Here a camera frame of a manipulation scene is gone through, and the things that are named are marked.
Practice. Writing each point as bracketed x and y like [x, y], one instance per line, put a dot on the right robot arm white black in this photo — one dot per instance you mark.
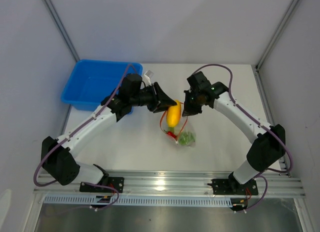
[267, 141]

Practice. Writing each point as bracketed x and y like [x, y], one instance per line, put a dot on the right aluminium frame post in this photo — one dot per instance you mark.
[279, 30]

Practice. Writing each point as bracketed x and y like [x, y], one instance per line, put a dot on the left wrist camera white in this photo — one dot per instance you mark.
[146, 77]

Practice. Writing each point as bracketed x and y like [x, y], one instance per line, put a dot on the clear zip bag orange zipper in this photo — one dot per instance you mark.
[184, 125]

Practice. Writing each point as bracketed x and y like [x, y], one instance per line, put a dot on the yellow lemon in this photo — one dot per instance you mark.
[173, 115]

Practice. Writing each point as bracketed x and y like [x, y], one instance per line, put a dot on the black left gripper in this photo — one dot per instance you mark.
[160, 98]

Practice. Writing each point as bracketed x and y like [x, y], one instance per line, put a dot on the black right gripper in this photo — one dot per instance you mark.
[188, 110]

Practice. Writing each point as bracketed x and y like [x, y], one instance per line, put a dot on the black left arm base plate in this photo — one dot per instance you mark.
[106, 185]

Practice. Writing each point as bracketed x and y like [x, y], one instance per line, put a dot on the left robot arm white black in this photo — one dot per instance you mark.
[58, 155]

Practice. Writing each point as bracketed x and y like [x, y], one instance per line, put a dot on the aluminium mounting rail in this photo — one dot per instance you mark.
[195, 184]

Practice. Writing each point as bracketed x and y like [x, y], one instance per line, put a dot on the left aluminium frame post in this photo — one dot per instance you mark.
[49, 5]

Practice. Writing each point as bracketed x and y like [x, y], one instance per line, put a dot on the red chili pepper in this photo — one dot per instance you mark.
[171, 134]

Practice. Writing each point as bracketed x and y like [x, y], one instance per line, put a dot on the green grape bunch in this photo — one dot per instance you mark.
[186, 138]

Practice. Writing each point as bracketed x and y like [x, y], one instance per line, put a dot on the slotted grey cable duct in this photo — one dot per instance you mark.
[130, 200]

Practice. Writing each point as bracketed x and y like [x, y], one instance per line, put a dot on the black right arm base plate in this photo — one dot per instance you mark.
[221, 186]

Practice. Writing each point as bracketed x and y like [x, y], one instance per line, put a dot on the blue plastic bin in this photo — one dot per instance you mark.
[91, 81]

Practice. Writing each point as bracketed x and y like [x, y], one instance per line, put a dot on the aluminium frame post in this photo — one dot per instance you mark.
[49, 5]
[279, 30]

